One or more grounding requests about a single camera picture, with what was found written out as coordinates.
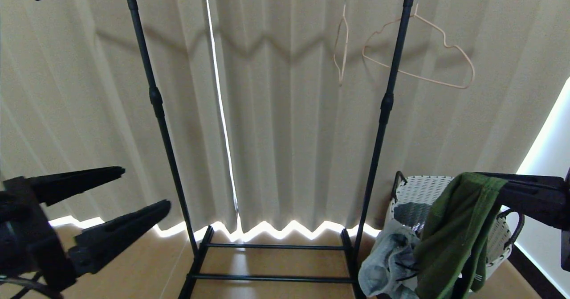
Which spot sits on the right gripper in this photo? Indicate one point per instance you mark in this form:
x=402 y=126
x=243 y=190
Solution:
x=566 y=219

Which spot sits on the black clothes rack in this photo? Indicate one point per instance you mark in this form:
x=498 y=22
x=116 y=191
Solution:
x=156 y=96

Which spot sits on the white laundry basket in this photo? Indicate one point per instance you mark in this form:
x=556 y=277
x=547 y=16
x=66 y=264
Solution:
x=418 y=192

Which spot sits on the beige curtain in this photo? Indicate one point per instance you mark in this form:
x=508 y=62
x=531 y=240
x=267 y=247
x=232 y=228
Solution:
x=289 y=134

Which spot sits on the window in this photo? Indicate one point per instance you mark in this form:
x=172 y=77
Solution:
x=547 y=147

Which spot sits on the pink clothes hanger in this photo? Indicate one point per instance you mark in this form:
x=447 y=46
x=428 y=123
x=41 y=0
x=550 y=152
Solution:
x=344 y=18
x=427 y=78

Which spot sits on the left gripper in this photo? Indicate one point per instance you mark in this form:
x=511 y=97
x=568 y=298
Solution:
x=35 y=245

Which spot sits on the pale grey shorts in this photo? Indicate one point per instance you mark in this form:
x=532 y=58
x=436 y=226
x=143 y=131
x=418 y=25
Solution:
x=383 y=263

